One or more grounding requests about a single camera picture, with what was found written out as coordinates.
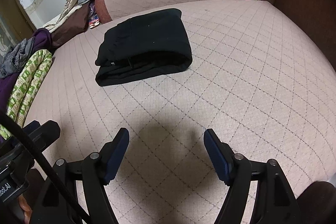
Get black pants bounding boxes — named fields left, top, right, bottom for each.
left=95, top=8, right=193, bottom=86

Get green patterned rolled blanket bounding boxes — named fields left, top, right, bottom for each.
left=1, top=50, right=52, bottom=127

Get grey denim garment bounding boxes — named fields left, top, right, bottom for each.
left=1, top=37, right=35, bottom=79

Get purple garment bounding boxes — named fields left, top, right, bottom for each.
left=1, top=28, right=55, bottom=112

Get dark brown cushion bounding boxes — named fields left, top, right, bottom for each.
left=51, top=3, right=89, bottom=48

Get red and blue small packet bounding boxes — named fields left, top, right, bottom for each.
left=89, top=13, right=100, bottom=29

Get cream crumpled cloth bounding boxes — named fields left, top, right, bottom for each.
left=42, top=0, right=82, bottom=33

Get black cable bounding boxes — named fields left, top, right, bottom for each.
left=0, top=110, right=90, bottom=224

